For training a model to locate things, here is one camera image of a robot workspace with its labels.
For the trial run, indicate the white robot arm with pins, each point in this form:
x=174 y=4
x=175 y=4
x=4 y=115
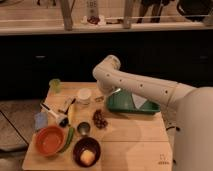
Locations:
x=193 y=141

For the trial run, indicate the white paper cup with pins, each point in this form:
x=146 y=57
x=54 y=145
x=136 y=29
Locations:
x=84 y=95

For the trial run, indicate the small metal cup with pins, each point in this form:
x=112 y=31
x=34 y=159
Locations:
x=83 y=128

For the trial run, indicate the small green cup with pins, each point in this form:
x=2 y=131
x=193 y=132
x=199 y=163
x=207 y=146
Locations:
x=54 y=85

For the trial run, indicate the green plastic tray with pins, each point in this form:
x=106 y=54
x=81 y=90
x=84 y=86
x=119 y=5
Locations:
x=122 y=102

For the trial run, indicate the white folded napkin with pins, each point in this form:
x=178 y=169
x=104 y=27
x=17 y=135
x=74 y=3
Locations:
x=138 y=101

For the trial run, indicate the bunch of dark grapes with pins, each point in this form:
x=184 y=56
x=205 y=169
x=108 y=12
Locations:
x=99 y=120

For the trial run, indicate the white marker pen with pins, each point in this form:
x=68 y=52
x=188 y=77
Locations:
x=64 y=108

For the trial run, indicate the yellow banana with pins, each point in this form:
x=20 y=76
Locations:
x=71 y=112

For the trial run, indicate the green chili pepper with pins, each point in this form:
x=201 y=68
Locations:
x=68 y=140

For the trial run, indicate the dark brown bowl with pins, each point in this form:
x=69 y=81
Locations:
x=87 y=143

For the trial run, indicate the white packet with sign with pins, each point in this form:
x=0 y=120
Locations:
x=92 y=14

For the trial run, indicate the orange plastic bowl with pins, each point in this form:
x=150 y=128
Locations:
x=49 y=140

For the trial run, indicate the white handled brush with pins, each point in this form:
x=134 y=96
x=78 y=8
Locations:
x=60 y=119

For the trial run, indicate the wooden post right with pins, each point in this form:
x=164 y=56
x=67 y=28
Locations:
x=128 y=10

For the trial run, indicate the wooden post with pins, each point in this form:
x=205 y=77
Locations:
x=66 y=14
x=128 y=10

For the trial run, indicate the wooden post left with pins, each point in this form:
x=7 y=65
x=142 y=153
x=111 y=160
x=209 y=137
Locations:
x=66 y=14

